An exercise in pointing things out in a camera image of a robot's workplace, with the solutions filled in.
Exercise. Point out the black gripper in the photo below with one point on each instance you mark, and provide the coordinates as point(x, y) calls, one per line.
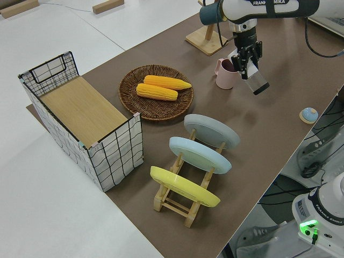
point(247, 40)

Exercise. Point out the white water cup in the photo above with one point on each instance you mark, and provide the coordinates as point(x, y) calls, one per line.
point(256, 80)

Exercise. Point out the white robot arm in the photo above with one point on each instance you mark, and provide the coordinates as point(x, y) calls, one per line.
point(268, 8)

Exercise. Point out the pink mug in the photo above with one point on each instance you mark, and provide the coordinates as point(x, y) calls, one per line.
point(225, 79)

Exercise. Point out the wooden mug stand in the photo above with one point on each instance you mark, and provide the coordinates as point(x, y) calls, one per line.
point(205, 41)

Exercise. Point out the dark blue mug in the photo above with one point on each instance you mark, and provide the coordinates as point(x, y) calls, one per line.
point(209, 13)

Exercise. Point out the brown table mat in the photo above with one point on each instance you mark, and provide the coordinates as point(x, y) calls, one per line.
point(268, 134)

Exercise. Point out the grey plate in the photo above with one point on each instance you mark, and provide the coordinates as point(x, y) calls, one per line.
point(212, 129)

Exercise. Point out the blue round bell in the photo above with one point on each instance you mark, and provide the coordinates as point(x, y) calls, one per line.
point(309, 114)

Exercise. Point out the yellow corn cob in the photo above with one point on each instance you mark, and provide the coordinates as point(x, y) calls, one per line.
point(166, 82)
point(156, 92)

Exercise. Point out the white toaster oven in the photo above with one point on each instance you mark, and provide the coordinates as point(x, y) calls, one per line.
point(330, 27)

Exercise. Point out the brown wicker basket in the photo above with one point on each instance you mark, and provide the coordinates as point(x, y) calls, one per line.
point(156, 110)

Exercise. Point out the light blue plate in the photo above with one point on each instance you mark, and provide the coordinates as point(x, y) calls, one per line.
point(199, 154)

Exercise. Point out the yellow plate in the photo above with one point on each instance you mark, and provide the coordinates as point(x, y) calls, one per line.
point(182, 185)

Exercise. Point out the wooden block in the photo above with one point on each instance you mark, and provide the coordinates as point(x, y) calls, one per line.
point(107, 6)
point(18, 8)

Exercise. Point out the wooden plate rack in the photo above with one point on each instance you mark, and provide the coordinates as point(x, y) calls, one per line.
point(174, 207)

